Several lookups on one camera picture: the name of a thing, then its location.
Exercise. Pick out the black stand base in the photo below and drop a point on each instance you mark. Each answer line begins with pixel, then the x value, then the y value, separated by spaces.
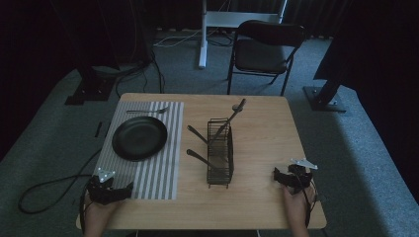
pixel 324 98
pixel 90 89

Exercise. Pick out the silver fork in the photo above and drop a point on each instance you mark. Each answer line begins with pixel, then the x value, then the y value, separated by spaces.
pixel 148 111

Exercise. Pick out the black round plate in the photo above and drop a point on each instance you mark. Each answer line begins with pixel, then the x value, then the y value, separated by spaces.
pixel 139 142

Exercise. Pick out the person's right hand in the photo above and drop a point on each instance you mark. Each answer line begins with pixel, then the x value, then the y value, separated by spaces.
pixel 298 205

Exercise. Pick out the white desk frame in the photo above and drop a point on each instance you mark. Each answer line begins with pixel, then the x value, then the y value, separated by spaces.
pixel 230 19

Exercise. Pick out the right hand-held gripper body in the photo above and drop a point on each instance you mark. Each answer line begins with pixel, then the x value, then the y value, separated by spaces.
pixel 298 177

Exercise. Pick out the person's left hand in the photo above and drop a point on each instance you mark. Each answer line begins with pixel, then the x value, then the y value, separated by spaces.
pixel 100 214

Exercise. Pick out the grey striped placemat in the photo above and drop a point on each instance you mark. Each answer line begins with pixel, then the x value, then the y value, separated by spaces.
pixel 161 177

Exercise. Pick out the black folding chair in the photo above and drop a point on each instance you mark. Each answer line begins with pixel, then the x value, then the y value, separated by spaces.
pixel 263 54

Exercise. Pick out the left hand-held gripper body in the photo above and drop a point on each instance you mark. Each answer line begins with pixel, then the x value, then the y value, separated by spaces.
pixel 105 192

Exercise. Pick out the silver spoon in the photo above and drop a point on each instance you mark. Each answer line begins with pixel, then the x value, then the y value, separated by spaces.
pixel 236 107

